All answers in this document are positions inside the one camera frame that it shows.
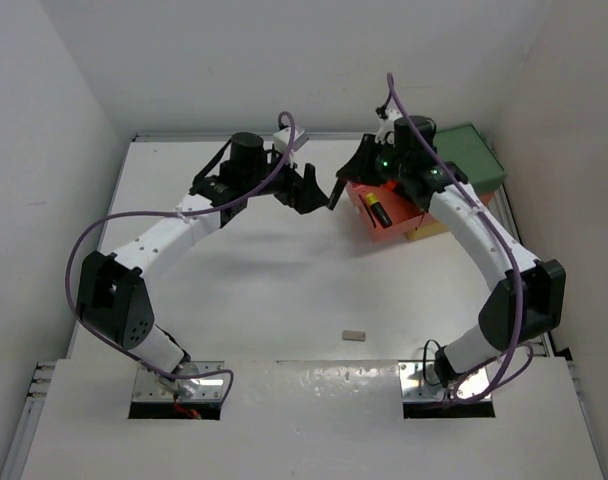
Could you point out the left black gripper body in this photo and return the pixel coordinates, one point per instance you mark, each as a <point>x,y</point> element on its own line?
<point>284,188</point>

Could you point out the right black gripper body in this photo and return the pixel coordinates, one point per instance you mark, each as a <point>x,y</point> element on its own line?
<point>385,164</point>

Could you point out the yellow highlighter marker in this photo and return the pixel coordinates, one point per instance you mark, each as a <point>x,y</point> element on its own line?
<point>378,211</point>

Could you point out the red drawer box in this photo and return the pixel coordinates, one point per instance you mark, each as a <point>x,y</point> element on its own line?
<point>404,214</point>

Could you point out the green top drawer box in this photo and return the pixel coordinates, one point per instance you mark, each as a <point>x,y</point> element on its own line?
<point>465,146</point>

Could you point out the yellow bottom drawer box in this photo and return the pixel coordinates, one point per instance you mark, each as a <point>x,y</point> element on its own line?
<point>425,231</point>

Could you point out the grey eraser block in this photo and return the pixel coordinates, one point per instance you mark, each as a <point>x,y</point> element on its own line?
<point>353,336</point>

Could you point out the pink highlighter marker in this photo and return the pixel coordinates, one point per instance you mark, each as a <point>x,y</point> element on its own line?
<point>336,194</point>

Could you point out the orange highlighter marker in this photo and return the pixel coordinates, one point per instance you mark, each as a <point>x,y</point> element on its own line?
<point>391,185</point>

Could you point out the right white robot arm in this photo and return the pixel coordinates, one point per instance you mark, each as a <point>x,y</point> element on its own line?
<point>526,293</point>

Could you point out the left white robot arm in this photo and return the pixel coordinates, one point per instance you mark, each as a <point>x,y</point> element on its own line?
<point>113,299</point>

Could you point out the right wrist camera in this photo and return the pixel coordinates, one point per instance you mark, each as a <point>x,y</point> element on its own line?
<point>386,117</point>

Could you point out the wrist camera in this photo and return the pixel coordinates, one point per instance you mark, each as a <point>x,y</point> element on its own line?
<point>284,140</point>
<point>386,117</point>

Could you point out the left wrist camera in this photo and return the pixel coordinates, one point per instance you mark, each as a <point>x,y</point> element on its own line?
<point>284,140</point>

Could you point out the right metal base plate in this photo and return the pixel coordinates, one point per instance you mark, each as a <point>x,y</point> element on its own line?
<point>415,390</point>

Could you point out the metal base plate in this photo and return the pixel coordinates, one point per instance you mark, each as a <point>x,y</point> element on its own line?
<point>207,383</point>
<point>415,390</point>

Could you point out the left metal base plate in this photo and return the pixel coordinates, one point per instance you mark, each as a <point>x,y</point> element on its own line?
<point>207,383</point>

